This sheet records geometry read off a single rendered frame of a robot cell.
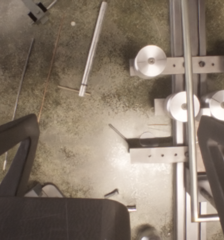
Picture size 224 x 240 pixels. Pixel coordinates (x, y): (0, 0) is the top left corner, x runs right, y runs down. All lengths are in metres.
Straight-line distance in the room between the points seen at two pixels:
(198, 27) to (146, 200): 0.37
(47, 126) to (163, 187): 0.28
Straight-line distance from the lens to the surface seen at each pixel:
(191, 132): 0.30
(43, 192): 0.50
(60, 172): 0.49
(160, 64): 0.37
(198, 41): 0.47
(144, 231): 0.52
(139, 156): 0.42
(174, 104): 0.37
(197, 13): 0.49
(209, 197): 0.40
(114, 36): 0.47
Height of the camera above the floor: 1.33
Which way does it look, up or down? 85 degrees down
